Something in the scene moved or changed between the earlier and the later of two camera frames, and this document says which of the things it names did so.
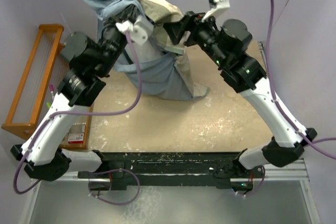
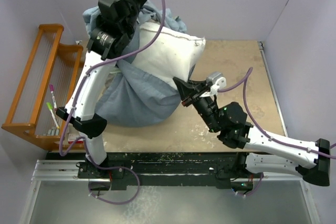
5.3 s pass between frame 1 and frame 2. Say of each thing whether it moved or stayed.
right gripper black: moved
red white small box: stayed
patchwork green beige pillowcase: moved
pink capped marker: stayed
